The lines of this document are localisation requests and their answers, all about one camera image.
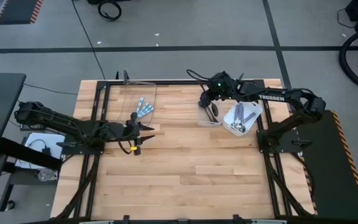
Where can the large hazard-striped black floor mat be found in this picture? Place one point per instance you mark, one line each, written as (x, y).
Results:
(331, 171)

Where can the black spoon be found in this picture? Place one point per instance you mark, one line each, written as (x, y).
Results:
(215, 109)

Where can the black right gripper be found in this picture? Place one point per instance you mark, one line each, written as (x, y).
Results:
(221, 87)

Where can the black aluminium table frame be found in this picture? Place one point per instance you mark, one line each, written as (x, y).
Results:
(172, 82)

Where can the white board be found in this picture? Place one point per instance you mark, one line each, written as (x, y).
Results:
(54, 140)

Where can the large clear plastic bin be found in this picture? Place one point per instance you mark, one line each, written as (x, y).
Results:
(129, 99)

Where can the pile of metal spoons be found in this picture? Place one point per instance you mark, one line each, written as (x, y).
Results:
(209, 115)

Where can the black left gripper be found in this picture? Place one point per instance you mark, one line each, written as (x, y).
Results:
(124, 132)

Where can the small hazard-striped black floor mat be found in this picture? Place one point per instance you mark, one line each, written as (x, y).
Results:
(17, 11)

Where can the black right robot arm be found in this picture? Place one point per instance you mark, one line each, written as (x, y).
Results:
(291, 95)

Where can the small translucent plastic bin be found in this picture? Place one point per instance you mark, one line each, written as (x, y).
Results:
(202, 119)

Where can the clear plastic cup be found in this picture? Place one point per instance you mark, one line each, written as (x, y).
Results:
(46, 175)

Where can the white plastic bin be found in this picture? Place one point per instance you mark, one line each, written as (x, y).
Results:
(253, 109)

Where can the black power adapter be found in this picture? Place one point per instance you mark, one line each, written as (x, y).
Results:
(26, 128)

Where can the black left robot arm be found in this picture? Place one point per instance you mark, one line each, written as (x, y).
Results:
(57, 119)

